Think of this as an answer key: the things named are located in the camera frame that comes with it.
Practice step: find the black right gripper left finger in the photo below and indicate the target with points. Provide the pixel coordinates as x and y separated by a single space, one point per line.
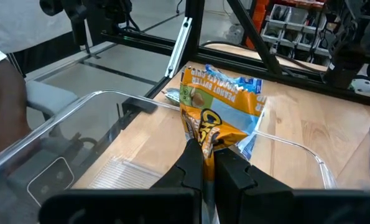
178 193

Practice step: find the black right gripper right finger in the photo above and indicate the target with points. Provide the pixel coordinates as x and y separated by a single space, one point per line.
243 193

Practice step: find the silver blue granola bar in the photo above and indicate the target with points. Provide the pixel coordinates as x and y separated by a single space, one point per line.
172 96

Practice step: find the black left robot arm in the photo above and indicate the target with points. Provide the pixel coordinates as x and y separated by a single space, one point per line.
346 62

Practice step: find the clear plastic bin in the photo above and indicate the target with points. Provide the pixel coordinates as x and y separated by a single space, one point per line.
125 174

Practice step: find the grey rounded device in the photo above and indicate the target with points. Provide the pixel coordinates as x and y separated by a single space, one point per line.
51 180

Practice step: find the grey office chair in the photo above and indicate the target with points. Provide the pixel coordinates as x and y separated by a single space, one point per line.
51 96

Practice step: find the person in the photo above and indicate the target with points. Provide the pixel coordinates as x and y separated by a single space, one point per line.
4 102

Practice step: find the black bulky equipment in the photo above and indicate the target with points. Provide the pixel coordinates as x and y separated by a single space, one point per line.
79 18

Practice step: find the black table edge bracket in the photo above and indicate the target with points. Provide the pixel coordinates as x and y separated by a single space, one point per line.
139 105

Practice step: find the black metal rig frame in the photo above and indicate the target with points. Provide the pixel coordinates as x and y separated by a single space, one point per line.
296 80

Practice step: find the silver strip on frame post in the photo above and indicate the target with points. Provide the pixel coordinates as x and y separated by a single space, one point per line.
178 46

